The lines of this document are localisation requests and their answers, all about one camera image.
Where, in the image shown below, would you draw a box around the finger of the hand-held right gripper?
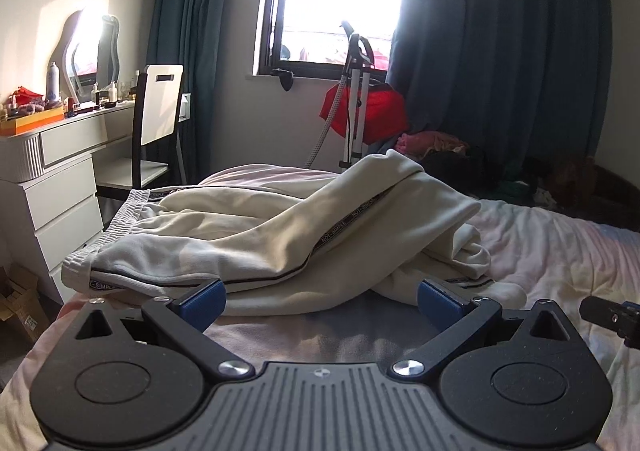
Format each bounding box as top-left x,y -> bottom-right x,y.
580,296 -> 640,348

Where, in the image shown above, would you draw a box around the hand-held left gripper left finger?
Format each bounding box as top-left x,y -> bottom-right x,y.
75,278 -> 256,379

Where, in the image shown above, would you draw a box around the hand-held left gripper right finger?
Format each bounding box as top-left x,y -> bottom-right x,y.
392,278 -> 568,378

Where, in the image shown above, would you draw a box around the cream pants with striped trim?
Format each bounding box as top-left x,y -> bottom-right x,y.
61,149 -> 528,317

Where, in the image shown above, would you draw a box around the pink bed blanket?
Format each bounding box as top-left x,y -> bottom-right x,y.
0,163 -> 640,451

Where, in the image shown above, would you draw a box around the white drawer chest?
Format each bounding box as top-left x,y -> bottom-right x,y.
0,153 -> 106,306

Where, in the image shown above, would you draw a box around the cardboard box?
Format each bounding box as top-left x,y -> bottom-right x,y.
0,263 -> 43,344

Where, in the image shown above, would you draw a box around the red cloth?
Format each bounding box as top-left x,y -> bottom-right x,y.
320,83 -> 408,142

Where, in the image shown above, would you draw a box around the white and black chair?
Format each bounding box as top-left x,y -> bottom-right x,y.
95,63 -> 185,227

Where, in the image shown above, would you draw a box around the white vanity desk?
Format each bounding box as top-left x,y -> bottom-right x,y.
0,100 -> 143,184

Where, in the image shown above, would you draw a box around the red bag on steamer stand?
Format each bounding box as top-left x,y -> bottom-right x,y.
305,21 -> 376,176

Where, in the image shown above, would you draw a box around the orange box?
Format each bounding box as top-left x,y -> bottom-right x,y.
0,106 -> 66,136

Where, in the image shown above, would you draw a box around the dark teal curtain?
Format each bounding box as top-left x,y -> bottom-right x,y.
150,0 -> 281,184
387,0 -> 615,192

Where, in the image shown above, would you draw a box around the wavy vanity mirror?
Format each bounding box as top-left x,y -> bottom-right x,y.
60,11 -> 122,104

